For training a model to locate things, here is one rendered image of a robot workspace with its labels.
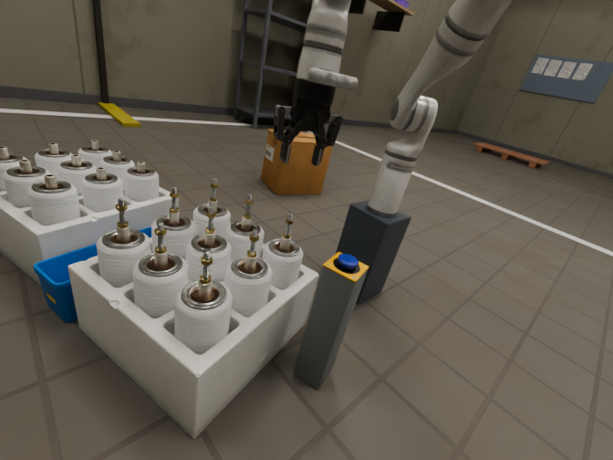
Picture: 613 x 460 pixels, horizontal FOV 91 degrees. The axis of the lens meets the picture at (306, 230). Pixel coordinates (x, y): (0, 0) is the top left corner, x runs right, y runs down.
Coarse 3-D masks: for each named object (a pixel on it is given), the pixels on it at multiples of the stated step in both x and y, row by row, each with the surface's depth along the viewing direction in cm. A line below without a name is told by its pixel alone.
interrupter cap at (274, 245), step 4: (272, 240) 73; (276, 240) 74; (280, 240) 74; (268, 244) 71; (272, 244) 72; (276, 244) 72; (292, 244) 74; (296, 244) 74; (272, 248) 70; (276, 248) 71; (292, 248) 72; (296, 248) 72; (276, 252) 69; (280, 252) 69; (284, 252) 70; (288, 252) 70; (292, 252) 70; (296, 252) 71; (288, 256) 69
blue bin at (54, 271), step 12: (144, 228) 90; (72, 252) 75; (84, 252) 77; (96, 252) 80; (36, 264) 69; (48, 264) 71; (60, 264) 73; (48, 276) 72; (60, 276) 74; (48, 288) 68; (60, 288) 66; (48, 300) 72; (60, 300) 68; (72, 300) 69; (60, 312) 70; (72, 312) 71
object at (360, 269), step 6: (330, 258) 60; (336, 258) 60; (324, 264) 58; (330, 264) 58; (336, 264) 58; (360, 264) 60; (336, 270) 56; (342, 270) 57; (348, 270) 57; (354, 270) 58; (360, 270) 58; (342, 276) 56; (348, 276) 56; (354, 276) 56; (360, 276) 57
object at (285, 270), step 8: (264, 248) 71; (264, 256) 71; (272, 256) 68; (280, 256) 68; (296, 256) 70; (272, 264) 69; (280, 264) 68; (288, 264) 69; (296, 264) 70; (272, 272) 70; (280, 272) 69; (288, 272) 70; (296, 272) 72; (272, 280) 71; (280, 280) 70; (288, 280) 71; (280, 288) 72
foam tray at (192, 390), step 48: (96, 288) 58; (288, 288) 70; (96, 336) 66; (144, 336) 53; (240, 336) 55; (288, 336) 78; (144, 384) 60; (192, 384) 49; (240, 384) 63; (192, 432) 54
